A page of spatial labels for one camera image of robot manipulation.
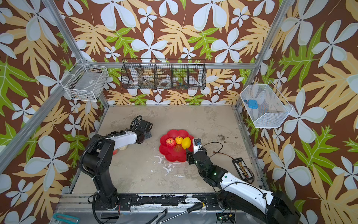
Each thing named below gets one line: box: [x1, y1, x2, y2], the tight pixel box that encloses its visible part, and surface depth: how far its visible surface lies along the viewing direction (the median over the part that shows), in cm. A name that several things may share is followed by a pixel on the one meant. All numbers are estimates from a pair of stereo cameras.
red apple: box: [165, 137, 176, 147], surface depth 93 cm
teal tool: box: [52, 212, 81, 224], surface depth 71 cm
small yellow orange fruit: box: [175, 135, 184, 145], surface depth 95 cm
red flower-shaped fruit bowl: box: [159, 129, 179, 162], surface depth 95 cm
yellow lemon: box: [181, 136, 192, 150], surface depth 95 cm
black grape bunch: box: [110, 129, 124, 135], surface depth 100 cm
